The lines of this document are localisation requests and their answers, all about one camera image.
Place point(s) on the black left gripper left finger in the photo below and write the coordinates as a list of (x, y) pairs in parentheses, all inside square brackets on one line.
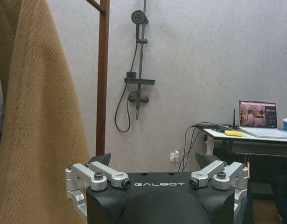
[(100, 171)]

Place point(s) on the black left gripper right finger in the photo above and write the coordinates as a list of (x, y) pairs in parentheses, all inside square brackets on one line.
[(209, 171)]

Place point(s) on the tan knitted garment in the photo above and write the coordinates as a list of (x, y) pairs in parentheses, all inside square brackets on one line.
[(40, 116)]

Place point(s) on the white desk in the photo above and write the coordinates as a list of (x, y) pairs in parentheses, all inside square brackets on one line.
[(218, 135)]

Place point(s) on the yellow flat object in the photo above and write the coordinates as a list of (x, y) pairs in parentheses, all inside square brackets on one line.
[(233, 133)]

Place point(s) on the black antenna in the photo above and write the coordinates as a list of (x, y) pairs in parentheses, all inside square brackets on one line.
[(234, 119)]

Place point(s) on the silver laptop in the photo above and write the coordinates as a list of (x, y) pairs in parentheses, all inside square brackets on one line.
[(257, 116)]

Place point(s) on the dark grey shower mixer tap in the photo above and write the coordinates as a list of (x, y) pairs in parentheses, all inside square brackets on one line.
[(138, 99)]

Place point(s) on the dark grey shower shelf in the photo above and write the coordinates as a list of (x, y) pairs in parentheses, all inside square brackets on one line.
[(139, 81)]

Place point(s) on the brown wooden clothes rack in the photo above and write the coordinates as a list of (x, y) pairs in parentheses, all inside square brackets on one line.
[(102, 70)]

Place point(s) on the dark grey hand shower head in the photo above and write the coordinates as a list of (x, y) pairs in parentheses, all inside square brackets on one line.
[(139, 18)]

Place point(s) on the white wall socket with plug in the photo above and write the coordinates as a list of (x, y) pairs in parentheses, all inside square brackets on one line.
[(174, 156)]

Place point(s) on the dark grey shower rail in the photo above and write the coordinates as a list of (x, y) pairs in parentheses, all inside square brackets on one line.
[(144, 53)]

